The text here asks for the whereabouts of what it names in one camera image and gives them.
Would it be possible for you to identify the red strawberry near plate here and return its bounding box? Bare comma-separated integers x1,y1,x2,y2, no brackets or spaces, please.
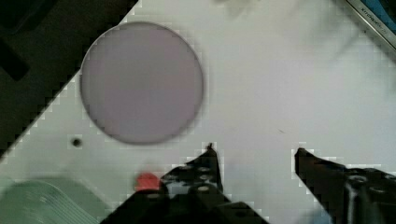
134,173,161,191

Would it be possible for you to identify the green perforated colander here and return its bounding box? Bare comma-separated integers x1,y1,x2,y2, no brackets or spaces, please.
1,179,106,224

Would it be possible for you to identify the black toaster oven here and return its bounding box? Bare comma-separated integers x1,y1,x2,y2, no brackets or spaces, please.
345,0,396,50

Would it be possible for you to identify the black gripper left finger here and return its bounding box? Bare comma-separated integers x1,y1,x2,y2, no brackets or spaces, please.
101,144,268,224

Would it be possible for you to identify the round purple plate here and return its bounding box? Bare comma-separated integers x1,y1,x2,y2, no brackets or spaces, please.
80,21,205,145

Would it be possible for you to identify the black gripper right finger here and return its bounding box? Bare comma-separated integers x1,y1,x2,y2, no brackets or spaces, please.
294,147,396,224

